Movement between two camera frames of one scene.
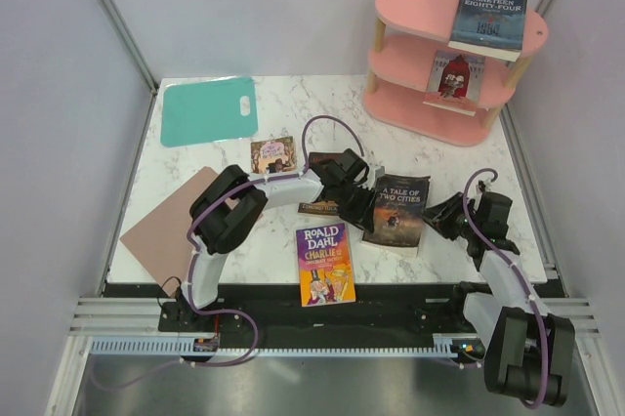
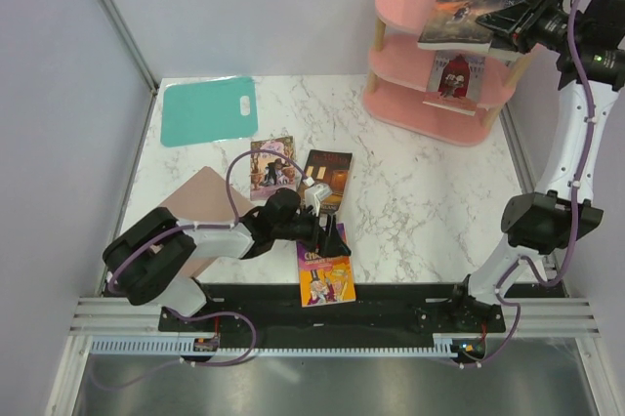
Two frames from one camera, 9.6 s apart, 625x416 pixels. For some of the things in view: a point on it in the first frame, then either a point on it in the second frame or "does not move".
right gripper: x=440 y=214 → x=520 y=20
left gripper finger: x=362 y=212 → x=329 y=241
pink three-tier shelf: x=412 y=20 does not move
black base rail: x=273 y=311 does not move
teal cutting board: x=205 y=111 does not move
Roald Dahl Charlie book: x=324 y=268 does not move
